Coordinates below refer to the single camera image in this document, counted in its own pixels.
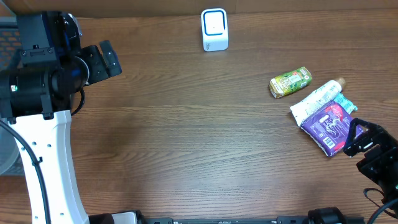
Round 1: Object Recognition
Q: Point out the purple sanitary pad pack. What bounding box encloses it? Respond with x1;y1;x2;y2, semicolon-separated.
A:
300;100;353;157

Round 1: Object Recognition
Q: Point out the teal wet wipes pack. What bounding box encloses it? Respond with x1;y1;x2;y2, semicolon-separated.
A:
333;93;358;114

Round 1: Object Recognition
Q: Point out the white tube gold cap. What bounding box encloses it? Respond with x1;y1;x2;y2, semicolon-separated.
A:
290;77;346;126

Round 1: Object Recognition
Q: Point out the green gold snack pouch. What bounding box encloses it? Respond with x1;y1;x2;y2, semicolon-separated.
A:
269;67;312;98

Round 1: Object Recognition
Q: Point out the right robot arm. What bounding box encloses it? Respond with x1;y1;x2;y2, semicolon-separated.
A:
343;118;397;223

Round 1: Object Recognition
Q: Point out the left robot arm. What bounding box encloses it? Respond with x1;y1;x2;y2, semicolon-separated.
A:
1;11;143;224

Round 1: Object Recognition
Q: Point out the white barcode scanner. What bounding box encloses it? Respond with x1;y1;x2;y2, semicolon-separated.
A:
201;8;229;52

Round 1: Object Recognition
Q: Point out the dark grey plastic basket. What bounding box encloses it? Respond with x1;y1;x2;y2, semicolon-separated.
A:
1;17;24;176

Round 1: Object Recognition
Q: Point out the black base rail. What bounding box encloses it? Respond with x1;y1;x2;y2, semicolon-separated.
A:
143;216;313;224

